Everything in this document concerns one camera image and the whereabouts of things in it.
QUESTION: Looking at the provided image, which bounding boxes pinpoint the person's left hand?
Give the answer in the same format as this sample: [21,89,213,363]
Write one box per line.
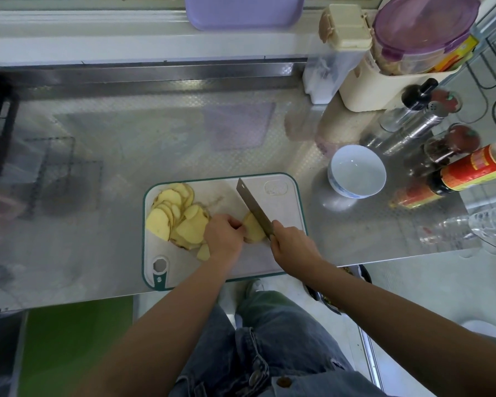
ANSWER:
[203,214,247,265]

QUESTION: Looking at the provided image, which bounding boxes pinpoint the person's right hand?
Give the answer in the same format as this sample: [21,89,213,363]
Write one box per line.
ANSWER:
[268,221,325,278]

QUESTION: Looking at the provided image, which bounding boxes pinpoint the cut yellow potato strips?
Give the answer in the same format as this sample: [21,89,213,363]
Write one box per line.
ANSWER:
[241,212,269,245]

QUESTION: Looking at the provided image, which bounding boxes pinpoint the steel cleaver knife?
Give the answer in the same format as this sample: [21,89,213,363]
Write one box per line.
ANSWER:
[235,178,276,238]

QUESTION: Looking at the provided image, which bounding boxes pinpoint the pile of yellow potato slices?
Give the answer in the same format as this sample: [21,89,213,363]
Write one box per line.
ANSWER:
[145,183,212,263]

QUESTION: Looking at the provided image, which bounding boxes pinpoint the white bowl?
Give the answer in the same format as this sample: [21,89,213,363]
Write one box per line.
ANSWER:
[328,144,388,200]

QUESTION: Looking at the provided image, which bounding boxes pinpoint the person's left forearm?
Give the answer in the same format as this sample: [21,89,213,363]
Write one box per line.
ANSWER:
[74,256,236,397]

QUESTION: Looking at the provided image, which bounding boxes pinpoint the person's right forearm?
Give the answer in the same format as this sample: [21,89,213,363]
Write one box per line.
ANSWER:
[306,260,496,397]

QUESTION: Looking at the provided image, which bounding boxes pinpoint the metal bowl with scraps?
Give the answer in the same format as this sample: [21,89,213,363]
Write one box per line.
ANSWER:
[306,264,373,315]

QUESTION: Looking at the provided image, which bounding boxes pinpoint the person's blue jeans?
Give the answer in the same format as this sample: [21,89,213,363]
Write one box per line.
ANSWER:
[169,292,385,397]

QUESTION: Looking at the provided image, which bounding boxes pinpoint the white cutting board green rim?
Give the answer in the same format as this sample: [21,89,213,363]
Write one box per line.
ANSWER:
[142,173,307,291]

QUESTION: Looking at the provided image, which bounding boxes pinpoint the cream plastic canister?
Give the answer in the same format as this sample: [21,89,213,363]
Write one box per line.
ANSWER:
[339,53,460,113]

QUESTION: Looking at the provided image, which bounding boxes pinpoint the clear plastic bottle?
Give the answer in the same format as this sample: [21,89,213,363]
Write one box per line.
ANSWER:
[417,206,496,251]

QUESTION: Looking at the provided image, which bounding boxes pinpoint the steel shaker brown cap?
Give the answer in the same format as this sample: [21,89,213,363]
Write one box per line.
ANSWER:
[372,88,462,158]

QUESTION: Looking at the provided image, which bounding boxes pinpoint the green mat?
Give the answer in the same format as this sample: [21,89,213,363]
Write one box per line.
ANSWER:
[17,295,137,397]

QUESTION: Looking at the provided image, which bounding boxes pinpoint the glass bottle black cap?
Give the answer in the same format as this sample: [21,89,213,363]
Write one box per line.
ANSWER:
[379,78,439,133]

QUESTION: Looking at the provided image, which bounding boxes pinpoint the clear container cream lid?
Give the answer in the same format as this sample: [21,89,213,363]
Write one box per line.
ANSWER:
[303,4,373,106]

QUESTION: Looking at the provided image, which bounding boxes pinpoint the glass jar red lid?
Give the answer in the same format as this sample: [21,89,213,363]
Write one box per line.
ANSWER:
[423,124,482,164]

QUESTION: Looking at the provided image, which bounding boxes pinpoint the sauce bottle red label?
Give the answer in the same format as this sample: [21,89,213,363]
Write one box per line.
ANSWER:
[430,140,496,194]

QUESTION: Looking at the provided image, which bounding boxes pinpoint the white round plate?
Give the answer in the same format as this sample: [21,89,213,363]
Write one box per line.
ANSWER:
[463,320,496,341]

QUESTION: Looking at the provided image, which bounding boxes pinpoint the purple plastic cutting board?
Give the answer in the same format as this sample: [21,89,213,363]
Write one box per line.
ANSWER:
[184,0,307,31]

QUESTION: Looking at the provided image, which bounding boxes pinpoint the black metal rack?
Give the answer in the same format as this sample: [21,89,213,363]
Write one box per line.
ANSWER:
[0,74,19,174]

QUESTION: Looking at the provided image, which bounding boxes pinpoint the purple lid food container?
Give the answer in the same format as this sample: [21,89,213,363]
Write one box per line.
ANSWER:
[372,0,482,77]

